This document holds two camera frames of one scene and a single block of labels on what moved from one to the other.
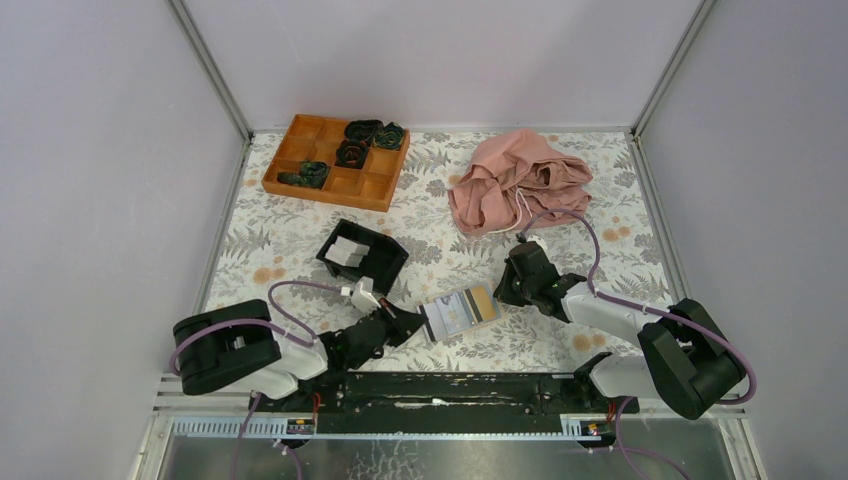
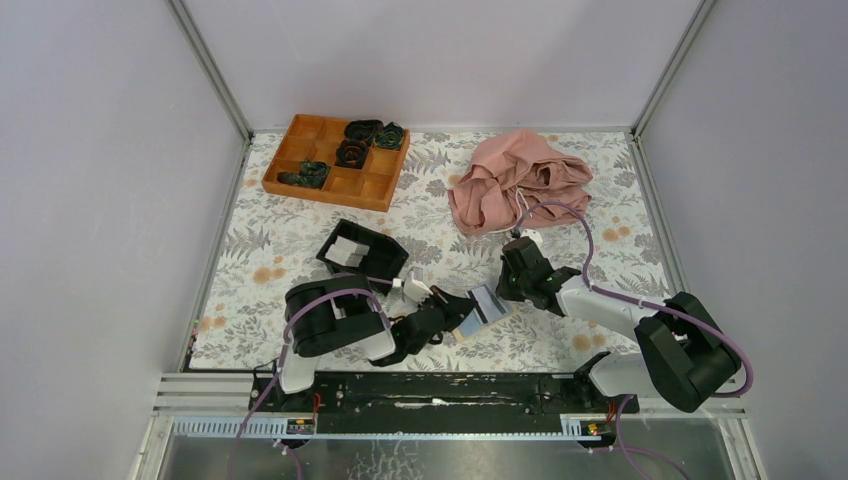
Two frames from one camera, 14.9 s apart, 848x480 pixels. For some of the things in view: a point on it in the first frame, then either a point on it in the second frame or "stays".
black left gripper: [401, 324] to [453, 308]
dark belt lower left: [312, 174] stays
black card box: [354, 252] stays
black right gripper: [503, 291] stays
